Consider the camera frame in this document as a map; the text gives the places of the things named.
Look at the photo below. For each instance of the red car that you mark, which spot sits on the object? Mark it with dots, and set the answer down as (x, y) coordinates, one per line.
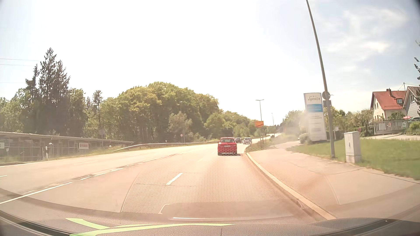
(227, 146)

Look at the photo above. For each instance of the dark car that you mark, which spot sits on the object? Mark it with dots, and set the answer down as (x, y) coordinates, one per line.
(238, 140)

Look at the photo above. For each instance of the silver car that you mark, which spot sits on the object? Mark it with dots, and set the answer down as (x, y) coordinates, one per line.
(247, 141)

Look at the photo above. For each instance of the grey asphalt road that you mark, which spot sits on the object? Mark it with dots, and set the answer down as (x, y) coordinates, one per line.
(203, 164)

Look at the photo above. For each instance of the orange road sign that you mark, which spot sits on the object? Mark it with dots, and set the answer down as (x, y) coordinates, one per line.
(259, 125)

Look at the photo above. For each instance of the road markings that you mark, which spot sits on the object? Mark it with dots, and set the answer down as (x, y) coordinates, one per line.
(174, 178)

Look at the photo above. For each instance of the wood of green trees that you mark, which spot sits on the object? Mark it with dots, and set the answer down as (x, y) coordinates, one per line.
(131, 111)

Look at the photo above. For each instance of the white and blue sign pylon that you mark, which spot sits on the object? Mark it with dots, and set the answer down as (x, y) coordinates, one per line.
(315, 121)

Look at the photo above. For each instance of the car's own bonnet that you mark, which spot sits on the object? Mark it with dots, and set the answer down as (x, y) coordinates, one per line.
(210, 227)

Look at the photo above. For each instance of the grey paved pavement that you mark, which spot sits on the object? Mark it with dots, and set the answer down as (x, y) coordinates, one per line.
(315, 177)

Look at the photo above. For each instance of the trees and bushes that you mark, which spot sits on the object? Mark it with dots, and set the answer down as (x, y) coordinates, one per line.
(347, 119)

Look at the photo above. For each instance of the grey street cabinet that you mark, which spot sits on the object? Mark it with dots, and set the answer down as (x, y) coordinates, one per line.
(352, 147)

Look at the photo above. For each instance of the long low shelter building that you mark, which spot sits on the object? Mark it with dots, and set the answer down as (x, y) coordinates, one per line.
(49, 146)

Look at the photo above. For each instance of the grass verge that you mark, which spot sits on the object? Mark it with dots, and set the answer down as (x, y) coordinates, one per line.
(384, 154)

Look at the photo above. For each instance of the house with red roof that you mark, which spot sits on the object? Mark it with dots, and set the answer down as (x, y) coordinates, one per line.
(387, 104)

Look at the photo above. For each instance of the white picket fence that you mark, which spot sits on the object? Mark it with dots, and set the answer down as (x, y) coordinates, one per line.
(390, 126)

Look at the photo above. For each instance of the grey house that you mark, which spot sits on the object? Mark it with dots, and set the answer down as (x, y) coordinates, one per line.
(412, 101)

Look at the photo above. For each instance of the metal guard rail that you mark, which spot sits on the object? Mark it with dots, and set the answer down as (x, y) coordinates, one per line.
(164, 144)

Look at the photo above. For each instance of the tall grey lamp post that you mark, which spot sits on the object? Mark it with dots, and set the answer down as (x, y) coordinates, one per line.
(323, 75)

